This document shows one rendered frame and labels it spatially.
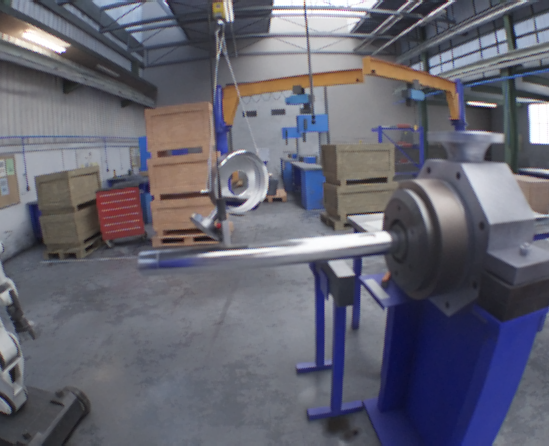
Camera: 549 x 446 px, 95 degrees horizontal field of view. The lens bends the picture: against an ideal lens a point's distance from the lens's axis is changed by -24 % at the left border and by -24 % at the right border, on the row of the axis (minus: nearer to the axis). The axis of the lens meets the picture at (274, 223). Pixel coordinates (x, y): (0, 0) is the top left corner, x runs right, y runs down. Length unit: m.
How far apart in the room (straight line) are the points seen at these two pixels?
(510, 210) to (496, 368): 0.43
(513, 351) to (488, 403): 0.19
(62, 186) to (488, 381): 5.30
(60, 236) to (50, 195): 0.66
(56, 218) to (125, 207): 1.15
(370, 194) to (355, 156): 0.66
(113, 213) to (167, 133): 1.52
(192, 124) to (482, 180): 4.42
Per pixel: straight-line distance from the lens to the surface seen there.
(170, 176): 5.04
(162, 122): 5.09
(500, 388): 1.10
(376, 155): 5.46
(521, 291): 0.89
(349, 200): 5.29
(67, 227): 5.45
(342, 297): 1.37
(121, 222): 5.44
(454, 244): 0.92
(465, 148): 1.06
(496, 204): 0.96
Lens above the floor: 1.39
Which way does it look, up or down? 14 degrees down
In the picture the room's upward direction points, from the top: 4 degrees counter-clockwise
